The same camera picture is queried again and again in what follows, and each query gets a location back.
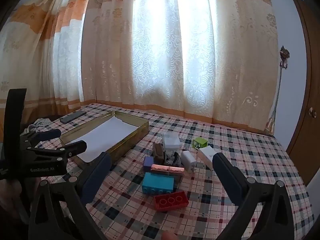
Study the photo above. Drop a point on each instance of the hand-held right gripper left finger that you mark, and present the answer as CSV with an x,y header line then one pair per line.
x,y
96,180

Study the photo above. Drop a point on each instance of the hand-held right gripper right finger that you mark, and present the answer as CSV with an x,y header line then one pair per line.
x,y
226,175

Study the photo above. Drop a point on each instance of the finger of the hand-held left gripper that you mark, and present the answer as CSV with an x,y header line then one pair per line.
x,y
48,135
73,148

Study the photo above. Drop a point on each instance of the white carton box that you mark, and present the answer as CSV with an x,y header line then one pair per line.
x,y
206,155

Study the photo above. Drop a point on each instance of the green cube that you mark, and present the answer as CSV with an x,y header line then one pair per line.
x,y
200,143

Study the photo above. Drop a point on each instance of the white charger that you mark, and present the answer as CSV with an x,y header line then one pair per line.
x,y
187,158

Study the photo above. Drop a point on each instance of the gold tin box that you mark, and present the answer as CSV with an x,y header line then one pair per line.
x,y
130,142

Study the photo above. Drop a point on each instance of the purple block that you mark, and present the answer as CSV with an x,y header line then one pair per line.
x,y
148,163

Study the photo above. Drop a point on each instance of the black brush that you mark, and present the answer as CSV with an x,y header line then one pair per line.
x,y
172,158

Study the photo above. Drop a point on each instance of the rose gold box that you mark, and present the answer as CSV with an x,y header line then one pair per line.
x,y
167,169

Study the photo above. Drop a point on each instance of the red building block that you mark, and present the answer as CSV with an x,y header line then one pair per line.
x,y
172,202

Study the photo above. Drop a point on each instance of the teal building block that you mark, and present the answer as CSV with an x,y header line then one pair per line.
x,y
157,182

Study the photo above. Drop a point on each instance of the clear plastic box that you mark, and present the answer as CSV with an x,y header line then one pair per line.
x,y
171,140

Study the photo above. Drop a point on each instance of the brown wooden block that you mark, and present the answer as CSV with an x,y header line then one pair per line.
x,y
158,152

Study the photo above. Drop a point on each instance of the grey cloth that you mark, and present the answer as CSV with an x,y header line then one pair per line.
x,y
38,123

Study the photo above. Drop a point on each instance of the white paper sheet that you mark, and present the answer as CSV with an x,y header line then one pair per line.
x,y
107,135

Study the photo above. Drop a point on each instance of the plaid bed sheet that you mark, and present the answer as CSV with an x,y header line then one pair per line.
x,y
250,142

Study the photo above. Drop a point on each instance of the orange and white curtain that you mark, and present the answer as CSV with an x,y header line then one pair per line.
x,y
37,55

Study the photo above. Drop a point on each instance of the brown wooden door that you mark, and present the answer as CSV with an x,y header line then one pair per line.
x,y
305,130

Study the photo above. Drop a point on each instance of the brass door knob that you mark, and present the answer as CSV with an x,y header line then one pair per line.
x,y
312,112

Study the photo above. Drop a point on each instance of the cream lace curtain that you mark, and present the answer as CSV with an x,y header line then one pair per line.
x,y
162,55

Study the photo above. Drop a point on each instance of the metal curtain hook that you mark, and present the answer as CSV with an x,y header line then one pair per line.
x,y
284,55

